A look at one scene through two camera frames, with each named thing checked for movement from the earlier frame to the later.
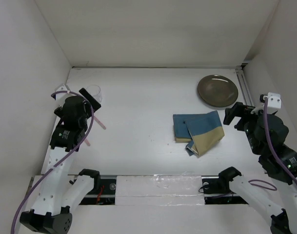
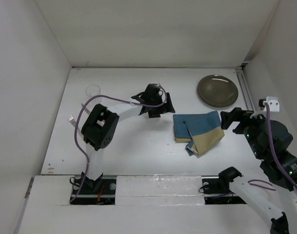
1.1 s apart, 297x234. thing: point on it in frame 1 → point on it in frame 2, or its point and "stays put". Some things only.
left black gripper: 95,105 → 166,108
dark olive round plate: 217,90 stays put
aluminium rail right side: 245,89 stays put
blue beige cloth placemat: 203,131 stays put
